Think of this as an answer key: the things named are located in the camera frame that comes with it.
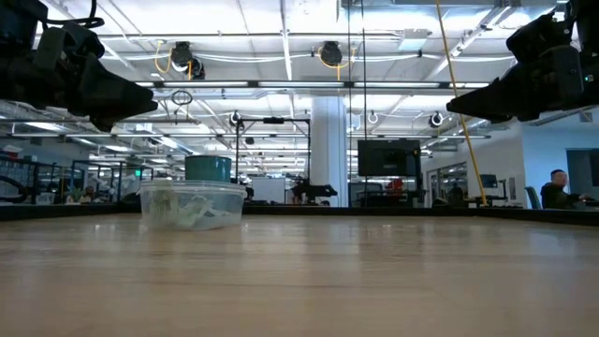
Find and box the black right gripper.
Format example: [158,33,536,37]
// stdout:
[446,12,586,125]

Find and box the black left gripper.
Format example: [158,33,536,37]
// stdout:
[0,21,159,134]

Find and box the pale green sweetener packet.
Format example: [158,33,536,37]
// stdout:
[177,195,236,231]
[145,180,180,227]

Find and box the office chair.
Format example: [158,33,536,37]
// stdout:
[523,185,544,211]

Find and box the person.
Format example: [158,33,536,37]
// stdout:
[539,168,594,211]

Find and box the teal round container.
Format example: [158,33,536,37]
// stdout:
[184,154,233,183]

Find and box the black monitor screen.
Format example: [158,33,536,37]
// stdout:
[357,139,423,178]

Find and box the clear plastic bin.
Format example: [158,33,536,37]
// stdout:
[139,179,248,232]

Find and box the white building column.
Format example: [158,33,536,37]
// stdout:
[310,95,350,208]

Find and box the white board panel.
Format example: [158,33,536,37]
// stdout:
[251,176,287,205]

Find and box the long ceiling light bar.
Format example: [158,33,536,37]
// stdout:
[134,80,491,91]

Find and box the yellow hanging cable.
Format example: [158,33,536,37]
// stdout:
[434,0,489,207]

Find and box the black ceiling cable reel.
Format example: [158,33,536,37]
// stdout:
[318,40,344,68]
[169,40,207,81]

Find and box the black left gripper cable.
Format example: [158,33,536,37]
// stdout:
[45,0,106,30]

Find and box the black hanging cable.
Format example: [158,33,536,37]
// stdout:
[360,0,370,208]
[346,0,354,208]

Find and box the black metal frame stand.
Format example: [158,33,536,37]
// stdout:
[234,116,313,200]

